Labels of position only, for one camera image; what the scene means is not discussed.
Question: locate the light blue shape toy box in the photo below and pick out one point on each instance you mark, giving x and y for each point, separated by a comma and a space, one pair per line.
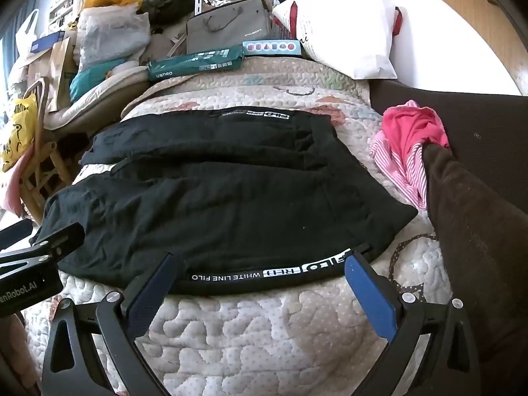
270, 47

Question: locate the green long box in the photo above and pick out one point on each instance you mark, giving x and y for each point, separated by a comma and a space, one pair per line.
194, 64

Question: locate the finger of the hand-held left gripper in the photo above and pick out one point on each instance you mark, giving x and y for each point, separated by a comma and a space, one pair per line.
14, 233
62, 239

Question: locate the brown paper bag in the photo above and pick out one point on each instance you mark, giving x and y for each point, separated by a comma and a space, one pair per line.
62, 74

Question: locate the grey laptop bag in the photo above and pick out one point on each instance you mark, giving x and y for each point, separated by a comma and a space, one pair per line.
231, 24

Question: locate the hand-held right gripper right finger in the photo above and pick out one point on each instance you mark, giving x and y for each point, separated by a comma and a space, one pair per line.
371, 297

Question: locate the clear plastic bag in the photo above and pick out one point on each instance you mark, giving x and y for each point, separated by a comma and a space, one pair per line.
113, 35

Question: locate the white shelf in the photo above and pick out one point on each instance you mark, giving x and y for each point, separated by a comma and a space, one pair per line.
62, 6

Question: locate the white plastic bag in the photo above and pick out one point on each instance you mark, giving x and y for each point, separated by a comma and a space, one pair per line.
27, 33

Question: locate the teal cloth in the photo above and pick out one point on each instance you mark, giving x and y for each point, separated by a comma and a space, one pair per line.
88, 80

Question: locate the pink striped garment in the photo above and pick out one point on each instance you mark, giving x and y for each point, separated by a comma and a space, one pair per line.
406, 173

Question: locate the pale pink cloth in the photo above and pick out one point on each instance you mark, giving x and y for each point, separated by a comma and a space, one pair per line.
14, 185

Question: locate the yellow plastic bag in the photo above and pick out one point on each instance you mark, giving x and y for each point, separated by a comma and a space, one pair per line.
18, 132

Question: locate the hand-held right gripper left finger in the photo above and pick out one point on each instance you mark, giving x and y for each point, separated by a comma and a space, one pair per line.
146, 293

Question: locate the quilted heart-patterned bedspread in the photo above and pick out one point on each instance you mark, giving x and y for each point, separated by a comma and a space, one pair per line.
247, 338

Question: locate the dark brown blanket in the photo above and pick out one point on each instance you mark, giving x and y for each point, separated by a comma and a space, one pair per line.
474, 222

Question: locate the black bag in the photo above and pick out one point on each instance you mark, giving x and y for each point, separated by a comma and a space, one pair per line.
169, 2

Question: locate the beige cushion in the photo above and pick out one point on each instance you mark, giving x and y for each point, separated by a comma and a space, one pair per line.
103, 90

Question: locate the black pants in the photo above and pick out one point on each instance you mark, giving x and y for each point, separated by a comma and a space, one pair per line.
227, 198

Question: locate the wooden chair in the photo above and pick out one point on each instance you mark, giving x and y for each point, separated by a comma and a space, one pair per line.
45, 173

